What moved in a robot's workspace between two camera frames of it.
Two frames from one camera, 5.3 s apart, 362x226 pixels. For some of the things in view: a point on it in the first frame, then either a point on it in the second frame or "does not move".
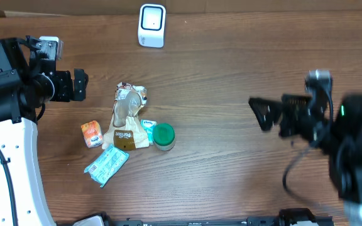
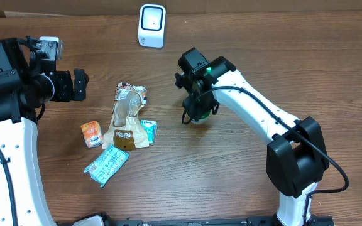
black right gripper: x=290 y=114 → x=198 y=110
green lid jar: x=164 y=137 → x=194 y=121
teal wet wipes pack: x=107 y=165 does not move
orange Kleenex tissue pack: x=92 y=133 does not move
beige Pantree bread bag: x=129 y=129 does not move
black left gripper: x=75 y=85 does not move
